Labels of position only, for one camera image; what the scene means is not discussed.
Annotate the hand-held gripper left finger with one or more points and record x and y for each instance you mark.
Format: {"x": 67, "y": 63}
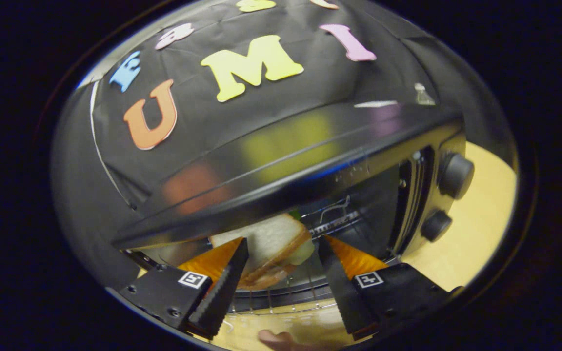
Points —
{"x": 222, "y": 292}

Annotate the black toaster oven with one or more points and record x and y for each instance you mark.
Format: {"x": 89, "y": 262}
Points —
{"x": 286, "y": 165}

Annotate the toast sandwich with lettuce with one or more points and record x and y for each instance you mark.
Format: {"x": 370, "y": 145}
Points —
{"x": 271, "y": 239}

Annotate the black backdrop cloth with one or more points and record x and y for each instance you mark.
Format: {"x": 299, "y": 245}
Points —
{"x": 203, "y": 112}

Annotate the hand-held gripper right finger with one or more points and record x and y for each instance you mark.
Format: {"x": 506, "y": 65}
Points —
{"x": 344, "y": 292}

